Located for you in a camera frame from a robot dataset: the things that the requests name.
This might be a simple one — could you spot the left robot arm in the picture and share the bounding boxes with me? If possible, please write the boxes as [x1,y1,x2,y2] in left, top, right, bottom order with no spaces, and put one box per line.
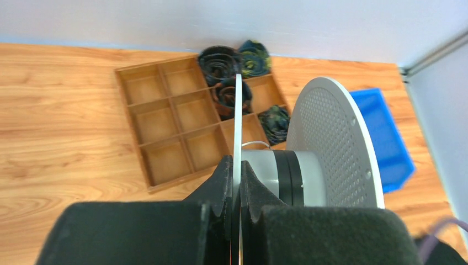
[36,156,465,264]

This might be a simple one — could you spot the grey perforated cable spool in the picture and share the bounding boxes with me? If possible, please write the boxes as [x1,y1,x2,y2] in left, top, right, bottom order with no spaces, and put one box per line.
[231,77,385,264]

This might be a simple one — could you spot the thin white cable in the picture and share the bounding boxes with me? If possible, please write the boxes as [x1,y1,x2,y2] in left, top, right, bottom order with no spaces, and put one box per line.
[241,141,272,150]

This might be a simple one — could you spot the green patterned rolled tie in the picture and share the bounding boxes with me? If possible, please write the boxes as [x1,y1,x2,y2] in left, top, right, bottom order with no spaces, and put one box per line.
[258,105,290,146]

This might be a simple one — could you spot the blue plastic bin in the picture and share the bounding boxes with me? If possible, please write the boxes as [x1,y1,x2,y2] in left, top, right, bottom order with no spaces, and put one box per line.
[350,88,416,194]

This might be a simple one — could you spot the orange black rolled tie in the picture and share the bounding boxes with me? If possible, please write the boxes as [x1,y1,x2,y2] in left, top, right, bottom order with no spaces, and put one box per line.
[211,78,253,121]

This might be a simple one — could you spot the wooden divided tray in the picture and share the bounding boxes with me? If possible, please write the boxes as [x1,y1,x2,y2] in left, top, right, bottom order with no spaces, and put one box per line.
[114,55,293,194]

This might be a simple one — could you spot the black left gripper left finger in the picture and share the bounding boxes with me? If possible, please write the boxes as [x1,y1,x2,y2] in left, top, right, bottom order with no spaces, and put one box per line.
[36,156,233,264]

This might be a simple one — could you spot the green yellow rolled tie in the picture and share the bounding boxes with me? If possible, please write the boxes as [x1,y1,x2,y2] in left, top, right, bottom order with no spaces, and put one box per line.
[238,40,272,79]

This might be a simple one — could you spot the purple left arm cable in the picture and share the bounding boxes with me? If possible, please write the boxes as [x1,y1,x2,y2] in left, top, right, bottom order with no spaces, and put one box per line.
[418,218,468,262]

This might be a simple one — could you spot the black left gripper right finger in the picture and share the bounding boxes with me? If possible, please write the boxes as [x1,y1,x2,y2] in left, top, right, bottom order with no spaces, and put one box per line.
[240,161,422,264]

